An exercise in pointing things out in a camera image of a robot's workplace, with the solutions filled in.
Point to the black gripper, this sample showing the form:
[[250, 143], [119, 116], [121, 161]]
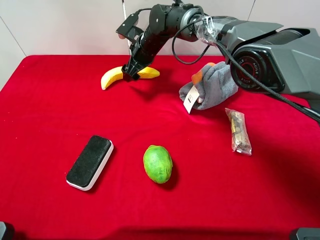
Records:
[[148, 46]]

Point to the yellow banana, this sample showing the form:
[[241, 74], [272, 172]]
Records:
[[116, 74]]

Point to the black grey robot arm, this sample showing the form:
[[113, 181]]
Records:
[[263, 57]]

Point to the white towel tag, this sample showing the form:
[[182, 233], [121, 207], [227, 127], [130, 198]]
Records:
[[190, 99]]

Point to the red tablecloth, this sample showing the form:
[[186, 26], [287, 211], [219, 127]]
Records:
[[129, 162]]

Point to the grey and orange towel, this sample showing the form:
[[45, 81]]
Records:
[[214, 84]]

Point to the green mango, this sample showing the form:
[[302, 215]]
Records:
[[157, 164]]

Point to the black and white board eraser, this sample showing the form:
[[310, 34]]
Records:
[[90, 163]]

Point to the clear snack packet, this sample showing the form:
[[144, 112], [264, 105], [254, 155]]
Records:
[[240, 142]]

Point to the dark block bottom left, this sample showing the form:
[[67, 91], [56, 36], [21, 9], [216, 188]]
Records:
[[7, 231]]

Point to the dark block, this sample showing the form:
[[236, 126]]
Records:
[[7, 231], [305, 233]]

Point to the dark block bottom right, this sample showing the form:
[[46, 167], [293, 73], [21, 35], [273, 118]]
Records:
[[305, 233]]

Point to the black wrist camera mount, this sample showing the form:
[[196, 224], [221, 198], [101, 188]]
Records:
[[128, 28]]

